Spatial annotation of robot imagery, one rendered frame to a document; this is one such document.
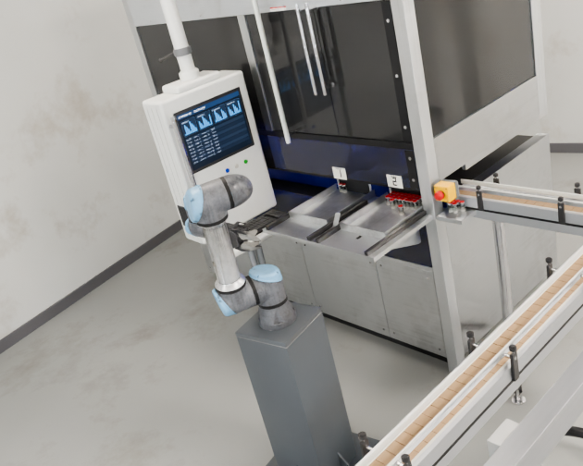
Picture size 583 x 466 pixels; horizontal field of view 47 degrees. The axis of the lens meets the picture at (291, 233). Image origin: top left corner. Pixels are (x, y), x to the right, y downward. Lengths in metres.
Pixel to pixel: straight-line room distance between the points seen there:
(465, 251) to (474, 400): 1.44
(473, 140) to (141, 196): 3.16
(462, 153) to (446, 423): 1.54
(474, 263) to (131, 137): 3.13
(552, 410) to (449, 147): 1.19
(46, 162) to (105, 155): 0.50
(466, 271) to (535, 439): 1.15
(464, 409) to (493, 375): 0.15
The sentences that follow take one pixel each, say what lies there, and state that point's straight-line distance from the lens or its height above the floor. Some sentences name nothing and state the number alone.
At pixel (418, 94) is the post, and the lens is 2.76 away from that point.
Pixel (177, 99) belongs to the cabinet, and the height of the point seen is 1.53.
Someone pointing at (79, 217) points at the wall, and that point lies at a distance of 5.18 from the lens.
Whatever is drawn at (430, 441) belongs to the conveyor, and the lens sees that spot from 1.76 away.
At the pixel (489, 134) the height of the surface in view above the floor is 1.07.
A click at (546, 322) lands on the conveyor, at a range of 2.12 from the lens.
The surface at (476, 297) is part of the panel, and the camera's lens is 3.36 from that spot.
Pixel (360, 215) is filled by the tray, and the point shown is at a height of 0.89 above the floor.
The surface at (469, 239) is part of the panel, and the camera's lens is 3.20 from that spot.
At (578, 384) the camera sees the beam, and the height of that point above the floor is 0.55.
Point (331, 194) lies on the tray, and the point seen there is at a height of 0.88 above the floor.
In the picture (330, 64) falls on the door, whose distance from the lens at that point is 3.03.
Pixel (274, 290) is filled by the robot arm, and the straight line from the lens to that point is 2.48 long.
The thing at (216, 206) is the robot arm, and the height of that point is 1.36.
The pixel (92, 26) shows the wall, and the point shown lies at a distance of 5.33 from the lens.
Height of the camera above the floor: 2.15
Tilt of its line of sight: 25 degrees down
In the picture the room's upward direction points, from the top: 14 degrees counter-clockwise
